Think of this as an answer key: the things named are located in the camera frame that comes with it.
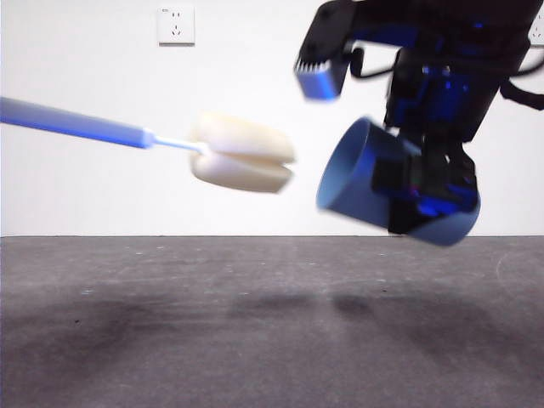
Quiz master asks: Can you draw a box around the white wall socket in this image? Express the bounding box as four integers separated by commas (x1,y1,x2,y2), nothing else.
157,4,196,47
529,8,544,46

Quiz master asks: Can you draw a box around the blue plastic cup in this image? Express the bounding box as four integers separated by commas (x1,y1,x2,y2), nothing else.
316,116,482,247

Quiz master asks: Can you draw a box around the black camera cable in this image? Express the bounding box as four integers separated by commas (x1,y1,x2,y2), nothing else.
348,45,400,81

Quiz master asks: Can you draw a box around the grey-handled sponge cup brush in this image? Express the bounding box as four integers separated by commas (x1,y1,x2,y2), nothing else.
0,96,298,195

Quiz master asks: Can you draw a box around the pale grey camera box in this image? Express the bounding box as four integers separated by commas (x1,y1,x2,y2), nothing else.
293,54,348,102

